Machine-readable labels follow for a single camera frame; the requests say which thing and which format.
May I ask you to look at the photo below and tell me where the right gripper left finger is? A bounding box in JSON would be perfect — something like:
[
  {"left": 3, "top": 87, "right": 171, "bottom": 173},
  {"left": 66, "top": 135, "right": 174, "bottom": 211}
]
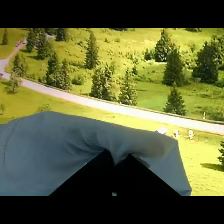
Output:
[{"left": 49, "top": 149, "right": 115, "bottom": 197}]

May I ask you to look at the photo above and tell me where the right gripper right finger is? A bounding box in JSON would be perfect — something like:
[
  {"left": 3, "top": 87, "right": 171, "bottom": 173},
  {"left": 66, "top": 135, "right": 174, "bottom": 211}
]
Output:
[{"left": 114, "top": 153, "right": 183, "bottom": 197}]

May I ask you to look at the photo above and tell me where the light blue T-shirt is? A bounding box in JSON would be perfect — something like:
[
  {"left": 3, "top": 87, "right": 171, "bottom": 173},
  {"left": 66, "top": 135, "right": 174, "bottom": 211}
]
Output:
[{"left": 0, "top": 111, "right": 193, "bottom": 197}]

